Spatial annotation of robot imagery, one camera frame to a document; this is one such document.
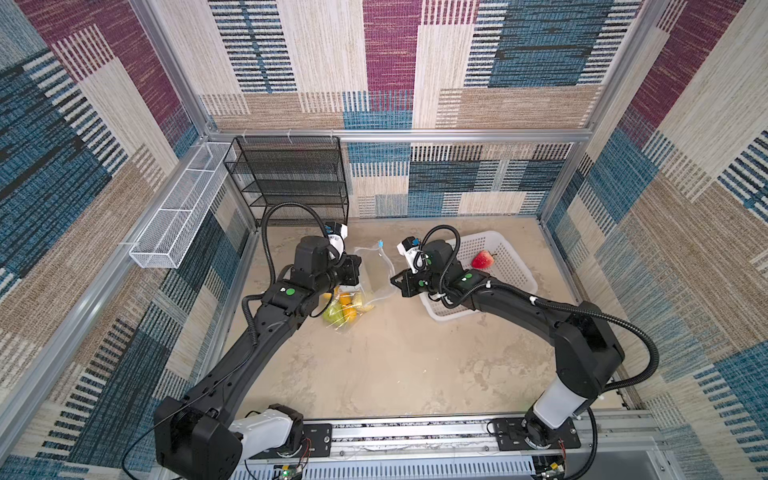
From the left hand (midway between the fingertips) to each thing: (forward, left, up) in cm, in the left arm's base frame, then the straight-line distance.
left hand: (362, 254), depth 76 cm
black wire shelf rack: (+44, +34, -7) cm, 56 cm away
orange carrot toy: (+1, +7, -22) cm, 23 cm away
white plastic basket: (+10, -46, -21) cm, 51 cm away
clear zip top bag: (-2, +7, -22) cm, 23 cm away
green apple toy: (-5, +9, -22) cm, 24 cm away
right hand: (-1, -8, -11) cm, 14 cm away
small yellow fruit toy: (-4, +5, -24) cm, 24 cm away
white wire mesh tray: (+17, +60, -9) cm, 63 cm away
